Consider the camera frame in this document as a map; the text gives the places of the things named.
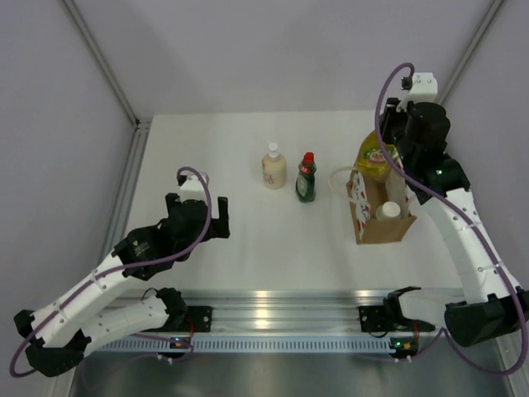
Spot white capped bottle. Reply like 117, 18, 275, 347
375, 201, 402, 221

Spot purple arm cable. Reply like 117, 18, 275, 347
374, 62, 529, 376
8, 166, 214, 378

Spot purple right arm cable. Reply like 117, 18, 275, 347
374, 62, 529, 376

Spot left aluminium frame post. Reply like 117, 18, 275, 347
59, 0, 139, 127

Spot white rope bag handle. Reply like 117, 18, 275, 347
328, 165, 358, 203

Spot aluminium frame post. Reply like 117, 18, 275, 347
59, 0, 139, 127
436, 0, 508, 107

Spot right aluminium frame post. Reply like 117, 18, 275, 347
436, 0, 508, 107

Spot burlap canvas bag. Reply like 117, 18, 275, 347
346, 170, 417, 244

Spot yellow dish soap bottle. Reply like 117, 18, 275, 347
355, 131, 391, 179

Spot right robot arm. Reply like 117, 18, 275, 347
380, 98, 528, 347

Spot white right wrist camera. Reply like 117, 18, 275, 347
397, 72, 438, 112

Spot grey slotted cable duct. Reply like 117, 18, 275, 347
99, 335, 418, 355

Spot green dish soap bottle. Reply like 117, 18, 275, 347
295, 152, 317, 203

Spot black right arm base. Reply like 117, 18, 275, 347
358, 305, 391, 337

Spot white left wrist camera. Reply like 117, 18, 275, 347
177, 174, 206, 202

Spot cream pump soap bottle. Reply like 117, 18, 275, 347
261, 142, 287, 189

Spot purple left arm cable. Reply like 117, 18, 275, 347
8, 166, 214, 378

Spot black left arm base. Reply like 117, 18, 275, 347
177, 306, 213, 334

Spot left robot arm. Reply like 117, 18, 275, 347
14, 194, 230, 377

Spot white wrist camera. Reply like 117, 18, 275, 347
177, 174, 206, 202
397, 72, 438, 112

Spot aluminium mounting rail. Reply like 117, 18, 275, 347
107, 289, 468, 333

